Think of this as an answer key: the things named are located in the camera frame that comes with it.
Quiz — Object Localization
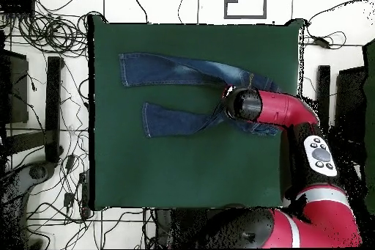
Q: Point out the flat black box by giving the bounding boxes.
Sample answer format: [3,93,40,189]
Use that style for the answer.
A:
[0,0,36,15]

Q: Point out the dark box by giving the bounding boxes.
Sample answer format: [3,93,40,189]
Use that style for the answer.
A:
[0,49,30,125]
[333,66,367,133]

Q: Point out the grey office chair base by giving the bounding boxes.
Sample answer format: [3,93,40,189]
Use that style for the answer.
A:
[0,160,57,250]

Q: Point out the black stand foot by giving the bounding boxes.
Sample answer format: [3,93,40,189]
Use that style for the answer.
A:
[4,56,64,164]
[316,65,331,110]

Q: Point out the blue denim jeans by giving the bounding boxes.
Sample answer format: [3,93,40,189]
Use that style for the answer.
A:
[118,51,283,139]

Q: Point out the dark green table cloth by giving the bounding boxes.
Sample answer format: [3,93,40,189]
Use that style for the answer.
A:
[87,15,305,211]

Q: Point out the green cloth sheet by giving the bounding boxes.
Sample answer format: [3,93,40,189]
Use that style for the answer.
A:
[362,38,375,216]

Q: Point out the black power strip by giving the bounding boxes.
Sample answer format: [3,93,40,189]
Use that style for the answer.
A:
[78,170,91,219]

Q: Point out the coil of black cables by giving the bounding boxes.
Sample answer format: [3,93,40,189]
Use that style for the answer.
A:
[17,11,89,58]

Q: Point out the grey square frame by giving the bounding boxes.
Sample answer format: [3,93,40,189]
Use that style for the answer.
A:
[223,0,268,20]

